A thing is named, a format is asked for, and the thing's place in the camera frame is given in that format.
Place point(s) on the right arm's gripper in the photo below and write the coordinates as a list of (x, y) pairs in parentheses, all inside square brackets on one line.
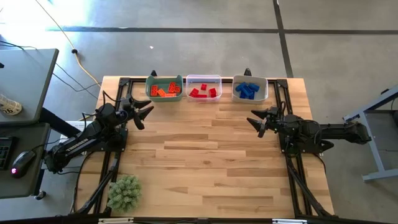
[(273, 119)]

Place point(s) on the left arm's gripper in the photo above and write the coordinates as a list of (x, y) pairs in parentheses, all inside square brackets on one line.
[(127, 109)]

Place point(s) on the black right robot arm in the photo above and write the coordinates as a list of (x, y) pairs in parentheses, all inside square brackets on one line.
[(335, 132)]

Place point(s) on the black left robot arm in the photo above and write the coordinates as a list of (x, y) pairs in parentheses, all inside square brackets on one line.
[(77, 143)]

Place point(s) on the green plastic bin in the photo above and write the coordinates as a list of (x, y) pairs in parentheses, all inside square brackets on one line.
[(148, 98)]

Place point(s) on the white plastic bin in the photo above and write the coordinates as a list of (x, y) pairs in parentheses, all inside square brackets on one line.
[(263, 95)]

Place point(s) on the black clamp knob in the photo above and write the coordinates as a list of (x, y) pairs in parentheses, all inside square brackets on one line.
[(153, 73), (247, 71)]

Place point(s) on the clear plastic bin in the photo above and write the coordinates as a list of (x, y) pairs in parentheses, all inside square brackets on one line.
[(219, 93)]

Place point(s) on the green artificial plant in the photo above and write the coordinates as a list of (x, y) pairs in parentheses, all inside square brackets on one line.
[(124, 193)]

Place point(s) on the light grey desk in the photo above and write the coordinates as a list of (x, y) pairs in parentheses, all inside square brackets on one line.
[(25, 81)]

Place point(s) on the dark grey desk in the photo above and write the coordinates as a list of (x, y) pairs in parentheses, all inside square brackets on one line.
[(21, 133)]

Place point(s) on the black computer mouse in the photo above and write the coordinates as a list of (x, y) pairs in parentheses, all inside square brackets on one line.
[(22, 163)]

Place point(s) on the black caster wheel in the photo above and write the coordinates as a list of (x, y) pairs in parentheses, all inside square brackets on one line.
[(40, 195)]

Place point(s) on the white rounded printed object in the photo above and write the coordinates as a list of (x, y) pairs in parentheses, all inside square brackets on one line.
[(9, 105)]

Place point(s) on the black keyboard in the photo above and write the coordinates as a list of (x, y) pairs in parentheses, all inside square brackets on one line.
[(4, 152)]

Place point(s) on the black aluminium table frame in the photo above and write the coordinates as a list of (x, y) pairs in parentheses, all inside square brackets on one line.
[(138, 80)]

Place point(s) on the silver metal bracket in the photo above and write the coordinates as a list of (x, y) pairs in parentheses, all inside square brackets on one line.
[(115, 220), (289, 221)]

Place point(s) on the grey-blue metal table frame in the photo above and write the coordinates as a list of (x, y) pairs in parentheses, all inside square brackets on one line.
[(373, 140)]

